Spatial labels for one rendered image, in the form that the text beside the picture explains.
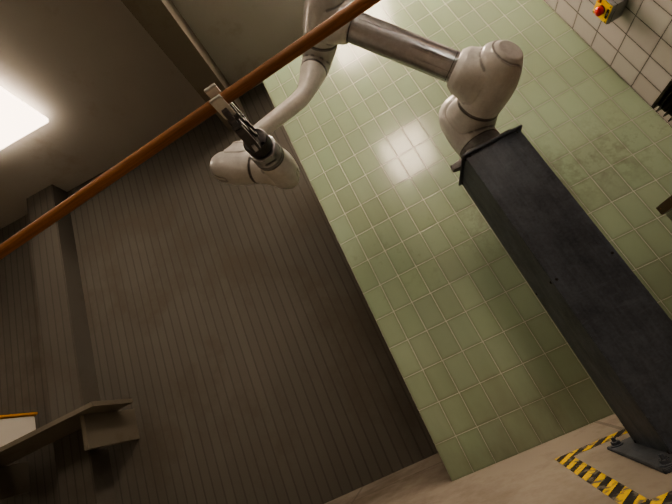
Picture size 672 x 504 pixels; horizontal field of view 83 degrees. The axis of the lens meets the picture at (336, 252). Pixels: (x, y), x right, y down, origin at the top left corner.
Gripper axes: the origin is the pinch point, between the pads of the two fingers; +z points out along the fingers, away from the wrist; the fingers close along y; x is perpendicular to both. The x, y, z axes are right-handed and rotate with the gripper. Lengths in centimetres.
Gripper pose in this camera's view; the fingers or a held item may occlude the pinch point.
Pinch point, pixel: (220, 102)
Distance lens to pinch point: 100.6
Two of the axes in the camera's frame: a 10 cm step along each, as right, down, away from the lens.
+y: 4.3, 8.2, -3.8
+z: -2.9, -2.7, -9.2
